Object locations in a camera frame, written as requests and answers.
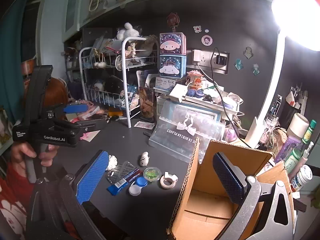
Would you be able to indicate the dark picture stand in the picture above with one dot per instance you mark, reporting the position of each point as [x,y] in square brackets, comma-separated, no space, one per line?
[147,102]

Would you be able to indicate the small white figure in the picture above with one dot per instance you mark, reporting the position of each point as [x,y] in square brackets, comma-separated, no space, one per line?
[144,159]

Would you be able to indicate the white paper bag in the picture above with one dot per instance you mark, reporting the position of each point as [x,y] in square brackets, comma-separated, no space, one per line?
[97,1]

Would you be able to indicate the purple box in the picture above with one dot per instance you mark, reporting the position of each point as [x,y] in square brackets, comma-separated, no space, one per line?
[287,147]

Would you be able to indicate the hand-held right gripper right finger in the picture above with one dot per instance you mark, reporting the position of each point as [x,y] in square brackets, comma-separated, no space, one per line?
[230,180]

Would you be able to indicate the white paper roll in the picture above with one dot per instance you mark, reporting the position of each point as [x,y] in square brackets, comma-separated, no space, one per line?
[297,125]

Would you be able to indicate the beige character wall sticker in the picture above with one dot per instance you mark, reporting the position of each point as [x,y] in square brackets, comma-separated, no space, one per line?
[248,52]

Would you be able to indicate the pink packet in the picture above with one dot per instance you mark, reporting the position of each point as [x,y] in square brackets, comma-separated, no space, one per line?
[144,125]

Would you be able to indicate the white spray bottle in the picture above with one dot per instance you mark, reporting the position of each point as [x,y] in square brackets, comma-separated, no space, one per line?
[306,153]

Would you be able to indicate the green round container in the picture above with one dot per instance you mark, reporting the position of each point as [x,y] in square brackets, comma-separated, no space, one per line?
[152,174]

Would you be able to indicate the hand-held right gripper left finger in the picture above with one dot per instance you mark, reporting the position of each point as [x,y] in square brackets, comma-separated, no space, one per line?
[92,177]

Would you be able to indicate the white plush toy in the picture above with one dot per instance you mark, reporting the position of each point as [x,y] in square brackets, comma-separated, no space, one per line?
[127,31]

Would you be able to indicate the blue snack wrapper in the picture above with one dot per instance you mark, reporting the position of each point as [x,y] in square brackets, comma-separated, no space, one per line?
[117,186]

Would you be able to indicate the pink card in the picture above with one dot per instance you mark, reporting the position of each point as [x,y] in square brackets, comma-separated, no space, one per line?
[88,135]

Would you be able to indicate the white wall socket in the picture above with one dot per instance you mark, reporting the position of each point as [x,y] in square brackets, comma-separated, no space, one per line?
[201,56]

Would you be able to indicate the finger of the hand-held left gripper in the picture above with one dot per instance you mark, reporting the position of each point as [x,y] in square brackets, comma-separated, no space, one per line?
[75,108]
[90,126]

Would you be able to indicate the pink carousel figurine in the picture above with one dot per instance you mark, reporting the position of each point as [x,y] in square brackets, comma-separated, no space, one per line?
[195,80]

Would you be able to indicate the blue picture card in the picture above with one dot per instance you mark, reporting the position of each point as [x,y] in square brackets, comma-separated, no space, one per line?
[130,93]

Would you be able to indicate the white pill bottle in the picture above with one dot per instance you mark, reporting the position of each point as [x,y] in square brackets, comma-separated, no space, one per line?
[302,178]

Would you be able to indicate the pink character box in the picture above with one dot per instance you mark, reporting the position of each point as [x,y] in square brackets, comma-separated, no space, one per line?
[172,43]

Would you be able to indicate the dark red spring ornament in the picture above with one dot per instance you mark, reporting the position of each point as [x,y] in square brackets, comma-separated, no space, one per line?
[173,20]

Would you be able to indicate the crumpled white tissue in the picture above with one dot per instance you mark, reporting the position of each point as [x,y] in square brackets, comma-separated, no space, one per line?
[112,161]

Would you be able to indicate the white red wall sticker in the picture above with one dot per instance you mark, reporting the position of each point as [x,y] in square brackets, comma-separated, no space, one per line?
[197,28]

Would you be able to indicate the teal character wall sticker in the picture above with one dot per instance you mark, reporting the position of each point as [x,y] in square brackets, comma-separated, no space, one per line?
[238,63]

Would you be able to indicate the white labelled box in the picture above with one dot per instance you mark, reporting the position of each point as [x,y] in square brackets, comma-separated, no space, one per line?
[165,83]

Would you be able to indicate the black pen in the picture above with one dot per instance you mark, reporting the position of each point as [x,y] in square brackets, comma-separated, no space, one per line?
[148,134]

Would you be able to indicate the person's left hand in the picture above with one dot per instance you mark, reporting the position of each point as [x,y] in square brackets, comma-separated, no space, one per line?
[48,156]

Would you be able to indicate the white desk lamp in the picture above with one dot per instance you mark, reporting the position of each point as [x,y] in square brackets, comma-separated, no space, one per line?
[273,80]

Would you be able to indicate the black charger plug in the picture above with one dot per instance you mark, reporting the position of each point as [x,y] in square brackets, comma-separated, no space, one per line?
[220,60]

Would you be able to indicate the blue character box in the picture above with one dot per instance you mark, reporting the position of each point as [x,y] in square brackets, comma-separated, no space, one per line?
[172,66]

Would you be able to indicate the black plush toy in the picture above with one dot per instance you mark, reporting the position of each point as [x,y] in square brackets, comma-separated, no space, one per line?
[111,85]

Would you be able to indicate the round character badge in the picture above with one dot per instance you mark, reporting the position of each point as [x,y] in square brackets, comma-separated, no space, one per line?
[205,40]

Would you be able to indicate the green glass bottle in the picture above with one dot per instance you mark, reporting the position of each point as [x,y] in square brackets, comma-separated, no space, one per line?
[296,156]

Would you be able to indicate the white blue contact lens case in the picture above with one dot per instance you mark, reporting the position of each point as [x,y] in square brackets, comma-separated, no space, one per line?
[136,189]

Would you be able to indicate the brown cardboard box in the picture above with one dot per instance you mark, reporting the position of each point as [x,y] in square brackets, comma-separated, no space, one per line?
[205,202]

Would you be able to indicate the clear plastic bag with bow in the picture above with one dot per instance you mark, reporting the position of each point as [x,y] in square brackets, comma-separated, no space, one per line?
[175,130]

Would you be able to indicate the white tape dispenser roll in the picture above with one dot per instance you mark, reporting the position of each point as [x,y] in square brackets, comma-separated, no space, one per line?
[167,183]

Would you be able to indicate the red printed clothing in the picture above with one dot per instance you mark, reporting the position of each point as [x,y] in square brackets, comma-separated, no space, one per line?
[11,197]

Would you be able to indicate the clear blister pack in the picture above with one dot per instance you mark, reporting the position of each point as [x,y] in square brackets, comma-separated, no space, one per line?
[120,171]

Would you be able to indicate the black pen holder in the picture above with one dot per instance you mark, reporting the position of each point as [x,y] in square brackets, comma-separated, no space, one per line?
[291,108]

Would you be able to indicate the white green wall sticker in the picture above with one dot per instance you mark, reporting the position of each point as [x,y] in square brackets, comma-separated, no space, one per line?
[255,69]

